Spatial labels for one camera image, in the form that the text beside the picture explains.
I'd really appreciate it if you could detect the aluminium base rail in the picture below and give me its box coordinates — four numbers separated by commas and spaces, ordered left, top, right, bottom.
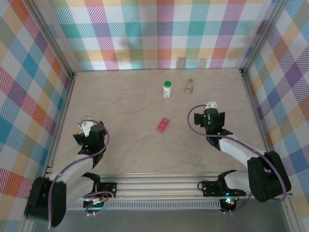
26, 172, 295, 202

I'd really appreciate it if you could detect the aluminium frame post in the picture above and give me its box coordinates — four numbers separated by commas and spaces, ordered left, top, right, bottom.
28, 0, 77, 78
239, 0, 289, 74

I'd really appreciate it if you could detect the pink and clear pill organizer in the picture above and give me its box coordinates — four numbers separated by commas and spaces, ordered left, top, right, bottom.
156, 111, 174, 133

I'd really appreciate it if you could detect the grey slotted cable duct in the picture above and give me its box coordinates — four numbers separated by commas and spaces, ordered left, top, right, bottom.
38, 202, 222, 211

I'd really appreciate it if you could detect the left control circuit board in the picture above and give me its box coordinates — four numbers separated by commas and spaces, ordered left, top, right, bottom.
83, 197, 107, 210

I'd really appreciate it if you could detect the control circuit board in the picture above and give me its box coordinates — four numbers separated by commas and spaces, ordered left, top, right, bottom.
83, 197, 107, 210
221, 197, 238, 211

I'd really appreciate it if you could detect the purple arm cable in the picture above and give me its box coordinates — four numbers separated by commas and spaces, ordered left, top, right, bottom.
47, 118, 114, 229
187, 103, 290, 215

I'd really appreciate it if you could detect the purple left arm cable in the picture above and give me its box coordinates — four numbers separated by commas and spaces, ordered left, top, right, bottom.
47, 118, 114, 229

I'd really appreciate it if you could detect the right control circuit board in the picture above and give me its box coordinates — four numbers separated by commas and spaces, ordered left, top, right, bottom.
221, 197, 238, 211

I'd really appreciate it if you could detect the small amber glass bottle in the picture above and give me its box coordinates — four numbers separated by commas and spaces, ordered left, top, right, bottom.
184, 77, 195, 95

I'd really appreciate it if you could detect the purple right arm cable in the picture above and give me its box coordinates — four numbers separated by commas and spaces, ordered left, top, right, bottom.
187, 103, 290, 215

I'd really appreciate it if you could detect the aluminium side rail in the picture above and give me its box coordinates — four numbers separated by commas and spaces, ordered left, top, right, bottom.
21, 72, 78, 232
239, 69, 278, 174

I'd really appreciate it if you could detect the white bottle with green cap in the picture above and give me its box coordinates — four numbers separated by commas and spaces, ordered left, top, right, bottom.
162, 80, 172, 99

